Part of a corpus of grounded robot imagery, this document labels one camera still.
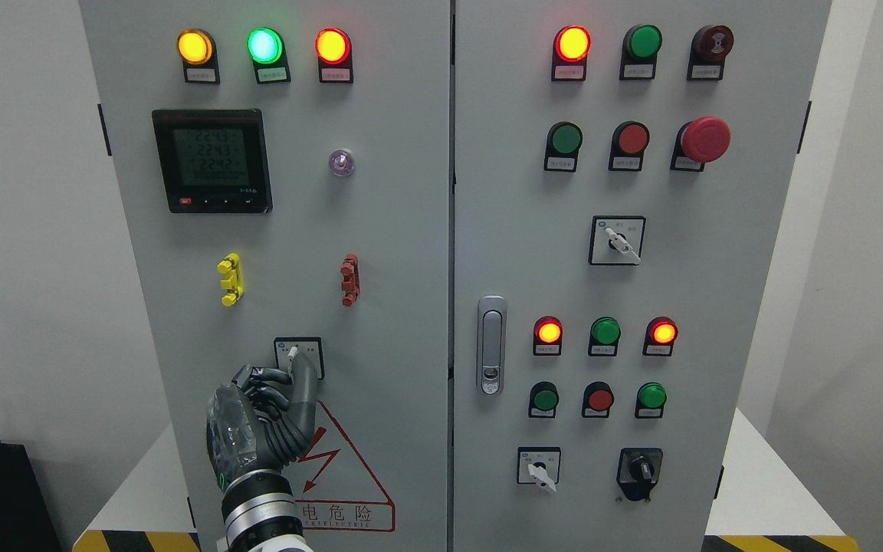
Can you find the black rotary selector switch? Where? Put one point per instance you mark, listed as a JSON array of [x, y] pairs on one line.
[[638, 472]]

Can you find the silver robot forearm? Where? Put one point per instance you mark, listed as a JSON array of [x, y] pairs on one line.
[[260, 514]]

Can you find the red push button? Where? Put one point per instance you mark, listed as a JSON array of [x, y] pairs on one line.
[[597, 400], [629, 141]]

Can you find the yellow indicator light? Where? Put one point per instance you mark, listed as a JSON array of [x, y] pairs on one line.
[[198, 53]]

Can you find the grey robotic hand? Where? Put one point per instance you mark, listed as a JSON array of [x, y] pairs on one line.
[[263, 418]]

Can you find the white rotary switch door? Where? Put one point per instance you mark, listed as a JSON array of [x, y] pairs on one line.
[[291, 352]]

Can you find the dark red buzzer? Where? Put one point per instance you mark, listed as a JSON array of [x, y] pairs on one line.
[[710, 47]]

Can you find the green indicator lower middle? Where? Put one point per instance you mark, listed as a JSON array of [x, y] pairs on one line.
[[604, 336]]

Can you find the red emergency stop button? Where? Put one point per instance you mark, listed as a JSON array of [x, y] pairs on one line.
[[700, 141]]

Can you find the grey electrical cabinet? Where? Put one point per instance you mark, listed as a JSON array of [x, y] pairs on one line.
[[447, 118]]

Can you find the red indicator light right door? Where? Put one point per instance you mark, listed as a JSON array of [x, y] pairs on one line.
[[571, 47]]

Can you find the lit red indicator lower left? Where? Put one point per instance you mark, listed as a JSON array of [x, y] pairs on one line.
[[547, 337]]

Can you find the red indicator light left door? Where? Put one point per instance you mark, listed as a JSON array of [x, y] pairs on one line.
[[334, 56]]

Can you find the white rotary switch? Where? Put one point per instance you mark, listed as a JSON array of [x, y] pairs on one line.
[[539, 466], [616, 240]]

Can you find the dark green indicator light top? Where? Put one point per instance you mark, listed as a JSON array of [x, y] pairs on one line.
[[640, 48]]

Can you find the white rotary switch lower right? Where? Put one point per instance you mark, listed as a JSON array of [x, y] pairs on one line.
[[539, 466]]

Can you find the red electrical hazard sticker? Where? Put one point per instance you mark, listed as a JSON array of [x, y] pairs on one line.
[[335, 488]]

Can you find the red terminal clip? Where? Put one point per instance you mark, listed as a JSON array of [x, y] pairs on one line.
[[350, 283]]

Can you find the green push button lower right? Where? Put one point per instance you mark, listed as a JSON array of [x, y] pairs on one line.
[[650, 401]]

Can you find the black digital power meter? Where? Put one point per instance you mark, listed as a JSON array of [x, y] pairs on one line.
[[213, 160]]

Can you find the red push button lower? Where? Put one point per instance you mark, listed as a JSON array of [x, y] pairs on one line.
[[597, 400]]

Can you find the white rotary switch upper right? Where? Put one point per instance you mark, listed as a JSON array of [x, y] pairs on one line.
[[616, 240]]

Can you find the green push button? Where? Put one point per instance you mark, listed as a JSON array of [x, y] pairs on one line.
[[562, 147], [650, 401], [543, 401]]

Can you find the lit red indicator lower right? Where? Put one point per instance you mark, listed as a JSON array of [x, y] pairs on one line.
[[660, 337]]

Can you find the silver door handle lock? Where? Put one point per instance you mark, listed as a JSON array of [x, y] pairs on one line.
[[490, 355]]

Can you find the lit green indicator light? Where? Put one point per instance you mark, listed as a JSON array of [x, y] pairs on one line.
[[268, 55]]

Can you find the lit red indicator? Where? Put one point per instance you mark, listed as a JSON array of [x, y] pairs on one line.
[[547, 337], [660, 337]]

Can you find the small clear lamp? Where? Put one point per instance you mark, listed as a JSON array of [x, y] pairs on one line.
[[341, 163]]

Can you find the yellow terminal clip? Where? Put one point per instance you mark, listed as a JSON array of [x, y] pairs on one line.
[[231, 281]]

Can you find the green push button lower left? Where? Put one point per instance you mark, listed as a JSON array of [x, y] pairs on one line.
[[543, 401]]

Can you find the red indicator light door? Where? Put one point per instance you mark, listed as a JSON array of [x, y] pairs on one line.
[[334, 56], [571, 47]]

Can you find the white platform with hazard stripes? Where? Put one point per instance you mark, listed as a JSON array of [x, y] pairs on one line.
[[761, 505]]

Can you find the red push button upper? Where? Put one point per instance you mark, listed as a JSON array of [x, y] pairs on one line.
[[629, 141]]

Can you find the green push button upper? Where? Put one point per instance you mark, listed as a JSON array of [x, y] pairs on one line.
[[562, 147]]

